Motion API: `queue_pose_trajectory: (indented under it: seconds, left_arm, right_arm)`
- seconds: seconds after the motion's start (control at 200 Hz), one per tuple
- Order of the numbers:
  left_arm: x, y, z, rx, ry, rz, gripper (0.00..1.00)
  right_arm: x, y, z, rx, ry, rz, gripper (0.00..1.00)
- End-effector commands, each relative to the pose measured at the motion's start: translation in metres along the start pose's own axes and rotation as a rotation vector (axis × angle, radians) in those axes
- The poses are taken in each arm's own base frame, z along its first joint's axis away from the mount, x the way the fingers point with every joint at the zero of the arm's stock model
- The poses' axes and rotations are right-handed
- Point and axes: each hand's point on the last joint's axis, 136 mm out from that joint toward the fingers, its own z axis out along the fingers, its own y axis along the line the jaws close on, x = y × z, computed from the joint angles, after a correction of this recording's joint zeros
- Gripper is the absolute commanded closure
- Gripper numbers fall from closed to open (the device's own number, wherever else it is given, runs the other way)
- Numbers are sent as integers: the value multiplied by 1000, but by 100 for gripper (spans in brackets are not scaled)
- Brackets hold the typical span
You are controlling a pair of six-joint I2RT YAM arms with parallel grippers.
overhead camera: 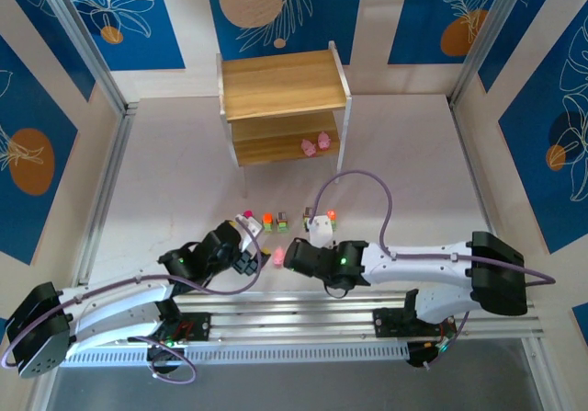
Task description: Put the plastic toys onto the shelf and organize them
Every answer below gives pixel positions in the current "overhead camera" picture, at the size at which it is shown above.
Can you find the green toy truck grey load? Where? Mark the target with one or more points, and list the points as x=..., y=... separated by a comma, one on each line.
x=282, y=223
x=307, y=212

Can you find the green toy truck orange load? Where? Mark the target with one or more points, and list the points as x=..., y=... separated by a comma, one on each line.
x=331, y=215
x=267, y=223

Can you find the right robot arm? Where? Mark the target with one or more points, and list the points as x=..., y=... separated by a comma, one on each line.
x=422, y=264

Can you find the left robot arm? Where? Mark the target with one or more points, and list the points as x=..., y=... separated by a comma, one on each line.
x=119, y=305

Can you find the green toy truck pink load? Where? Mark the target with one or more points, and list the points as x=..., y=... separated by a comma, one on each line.
x=248, y=212

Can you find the grey metal panel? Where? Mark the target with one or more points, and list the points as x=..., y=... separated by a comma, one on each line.
x=294, y=388

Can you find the black connector block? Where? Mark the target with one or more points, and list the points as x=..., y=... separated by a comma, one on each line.
x=161, y=366
x=420, y=359

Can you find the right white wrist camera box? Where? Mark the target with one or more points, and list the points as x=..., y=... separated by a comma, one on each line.
x=320, y=231

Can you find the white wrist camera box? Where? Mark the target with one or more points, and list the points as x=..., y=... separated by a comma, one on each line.
x=252, y=225
x=320, y=231

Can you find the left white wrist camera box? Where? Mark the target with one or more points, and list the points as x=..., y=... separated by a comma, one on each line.
x=252, y=225

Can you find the aluminium mounting rail frame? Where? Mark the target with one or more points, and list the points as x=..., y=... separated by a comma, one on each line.
x=294, y=310

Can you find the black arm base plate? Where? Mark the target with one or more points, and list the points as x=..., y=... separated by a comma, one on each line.
x=202, y=326
x=386, y=323

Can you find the aluminium table edge rail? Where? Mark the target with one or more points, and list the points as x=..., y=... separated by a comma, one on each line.
x=461, y=137
x=115, y=163

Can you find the wooden shelf with white frame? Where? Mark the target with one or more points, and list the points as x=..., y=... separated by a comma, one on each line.
x=275, y=84

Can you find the aluminium frame post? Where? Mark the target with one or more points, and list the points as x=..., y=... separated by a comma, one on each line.
x=87, y=45
x=494, y=38

